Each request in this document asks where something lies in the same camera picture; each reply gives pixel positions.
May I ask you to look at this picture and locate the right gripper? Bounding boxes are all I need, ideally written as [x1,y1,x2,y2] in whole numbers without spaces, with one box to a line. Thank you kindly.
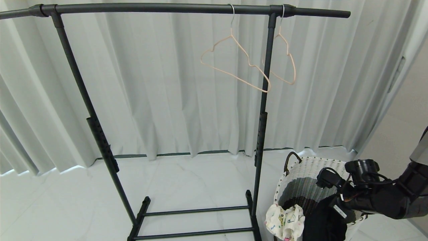
[334,193,372,224]

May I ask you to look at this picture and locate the black T-shirt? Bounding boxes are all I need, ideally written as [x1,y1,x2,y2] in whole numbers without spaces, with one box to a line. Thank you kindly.
[302,195,349,241]

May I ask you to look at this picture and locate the pink clothes hanger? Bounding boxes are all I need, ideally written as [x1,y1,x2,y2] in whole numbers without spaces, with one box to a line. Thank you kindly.
[262,4,297,86]
[200,4,271,93]

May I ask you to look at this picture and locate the white laundry basket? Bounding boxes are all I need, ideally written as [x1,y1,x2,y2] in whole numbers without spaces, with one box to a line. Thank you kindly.
[274,152,368,241]

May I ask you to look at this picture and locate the black clothes rack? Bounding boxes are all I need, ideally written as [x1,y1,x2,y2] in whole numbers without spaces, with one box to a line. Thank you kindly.
[0,3,351,241]

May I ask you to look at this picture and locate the cream printed garment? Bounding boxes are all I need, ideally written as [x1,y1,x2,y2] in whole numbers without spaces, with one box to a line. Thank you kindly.
[265,204,305,241]

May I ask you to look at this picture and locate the white curtain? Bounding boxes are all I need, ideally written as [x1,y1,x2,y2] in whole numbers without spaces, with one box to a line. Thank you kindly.
[0,0,422,176]

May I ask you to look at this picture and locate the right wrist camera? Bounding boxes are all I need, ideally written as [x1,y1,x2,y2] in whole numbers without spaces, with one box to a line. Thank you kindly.
[316,167,346,189]

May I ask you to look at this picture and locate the black cable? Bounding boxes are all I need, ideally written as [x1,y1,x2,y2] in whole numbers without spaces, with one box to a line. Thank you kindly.
[363,171,402,188]

